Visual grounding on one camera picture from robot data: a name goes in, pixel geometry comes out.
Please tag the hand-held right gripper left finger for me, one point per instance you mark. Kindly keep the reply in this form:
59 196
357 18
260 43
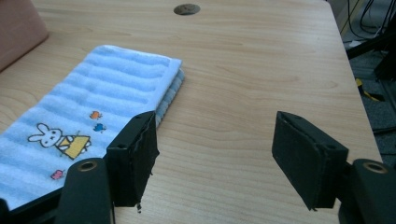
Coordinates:
132 161

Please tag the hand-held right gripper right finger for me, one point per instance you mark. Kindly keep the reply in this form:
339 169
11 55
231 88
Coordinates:
306 161

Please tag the light blue rabbit print towel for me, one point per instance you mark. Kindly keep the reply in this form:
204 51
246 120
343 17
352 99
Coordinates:
102 93

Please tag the black metal stand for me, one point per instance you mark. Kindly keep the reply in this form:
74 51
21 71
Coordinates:
378 49

